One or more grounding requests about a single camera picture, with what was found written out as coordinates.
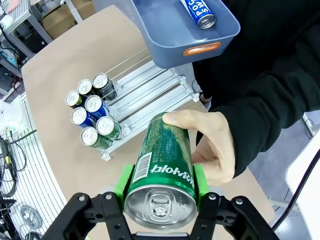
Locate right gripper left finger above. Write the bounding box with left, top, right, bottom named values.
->
left=41, top=164, right=136, bottom=240

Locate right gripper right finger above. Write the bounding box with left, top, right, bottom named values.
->
left=192, top=163, right=280, bottom=240

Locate green Chilsung cider can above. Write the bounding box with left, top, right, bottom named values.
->
left=95, top=116, right=123, bottom=141
left=79, top=126, right=113, bottom=151
left=123, top=112, right=198, bottom=231

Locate black lime Pepsi can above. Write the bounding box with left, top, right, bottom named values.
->
left=65, top=90, right=83, bottom=110

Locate blue plastic bin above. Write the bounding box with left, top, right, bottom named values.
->
left=129, top=0, right=241, bottom=70

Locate blue Pocari Sweat can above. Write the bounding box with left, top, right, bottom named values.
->
left=179, top=0, right=217, bottom=30
left=70, top=106, right=100, bottom=130
left=84, top=94, right=111, bottom=118

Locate person's left forearm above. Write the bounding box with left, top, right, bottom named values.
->
left=209, top=67, right=320, bottom=180

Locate person's left hand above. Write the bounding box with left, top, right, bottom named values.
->
left=161, top=109, right=237, bottom=187

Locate large white table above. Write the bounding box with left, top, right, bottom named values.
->
left=284, top=112, right=320, bottom=240

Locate white rounded device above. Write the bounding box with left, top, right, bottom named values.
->
left=0, top=99, right=24, bottom=141

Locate person in black jacket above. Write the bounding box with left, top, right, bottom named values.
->
left=192, top=0, right=320, bottom=108

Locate big cardboard box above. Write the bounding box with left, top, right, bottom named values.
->
left=41, top=0, right=97, bottom=41

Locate gray metal shelf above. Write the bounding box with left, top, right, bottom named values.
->
left=0, top=0, right=55, bottom=78

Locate gray coiled cable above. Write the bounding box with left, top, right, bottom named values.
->
left=18, top=203, right=43, bottom=230

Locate thin black cable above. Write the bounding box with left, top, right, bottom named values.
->
left=271, top=149, right=320, bottom=232

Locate white slatted base plate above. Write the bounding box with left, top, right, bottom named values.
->
left=0, top=99, right=68, bottom=240

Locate white wire can dispenser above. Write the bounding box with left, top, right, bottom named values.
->
left=99, top=48, right=201, bottom=162

